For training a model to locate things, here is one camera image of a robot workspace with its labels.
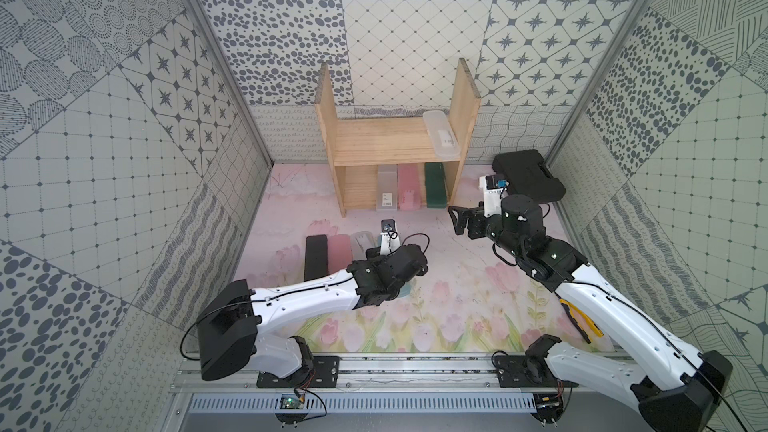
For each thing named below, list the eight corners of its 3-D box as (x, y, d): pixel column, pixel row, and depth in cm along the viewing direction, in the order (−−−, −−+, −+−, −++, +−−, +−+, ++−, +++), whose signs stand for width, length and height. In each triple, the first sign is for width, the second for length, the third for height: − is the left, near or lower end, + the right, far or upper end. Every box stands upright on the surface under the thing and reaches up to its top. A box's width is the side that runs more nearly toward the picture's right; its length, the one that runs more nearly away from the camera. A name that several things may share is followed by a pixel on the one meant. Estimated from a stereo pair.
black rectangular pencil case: (305, 281, 91) (304, 278, 90) (306, 239, 101) (305, 236, 99) (328, 277, 92) (327, 274, 91) (327, 236, 102) (326, 233, 100)
